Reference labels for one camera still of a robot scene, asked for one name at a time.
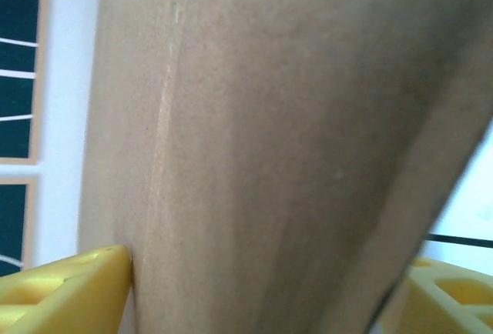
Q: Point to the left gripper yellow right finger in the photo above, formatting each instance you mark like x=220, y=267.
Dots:
x=443, y=303

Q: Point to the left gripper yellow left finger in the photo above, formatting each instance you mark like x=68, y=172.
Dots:
x=58, y=299

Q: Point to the brown cardboard paper box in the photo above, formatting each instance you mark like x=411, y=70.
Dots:
x=269, y=137

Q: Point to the teal floral wall panel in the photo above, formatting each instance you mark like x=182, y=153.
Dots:
x=11, y=226
x=17, y=99

